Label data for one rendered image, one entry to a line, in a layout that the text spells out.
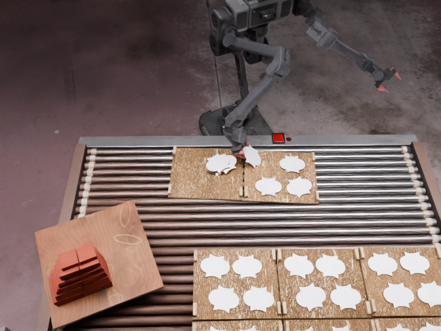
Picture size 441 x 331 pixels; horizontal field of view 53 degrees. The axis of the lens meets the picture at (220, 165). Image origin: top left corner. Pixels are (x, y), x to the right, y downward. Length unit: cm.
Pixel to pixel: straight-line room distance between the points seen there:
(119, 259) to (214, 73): 271
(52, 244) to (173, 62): 277
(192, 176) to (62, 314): 98
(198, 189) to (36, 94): 250
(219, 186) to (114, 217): 60
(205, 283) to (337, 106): 259
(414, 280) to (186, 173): 131
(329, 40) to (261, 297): 131
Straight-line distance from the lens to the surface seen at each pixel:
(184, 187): 246
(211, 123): 368
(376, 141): 286
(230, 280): 220
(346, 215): 249
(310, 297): 221
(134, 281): 212
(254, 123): 370
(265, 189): 245
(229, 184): 247
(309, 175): 256
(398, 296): 234
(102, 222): 229
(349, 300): 225
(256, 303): 216
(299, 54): 479
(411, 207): 265
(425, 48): 530
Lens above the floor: 298
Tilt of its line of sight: 54 degrees down
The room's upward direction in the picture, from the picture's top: 2 degrees clockwise
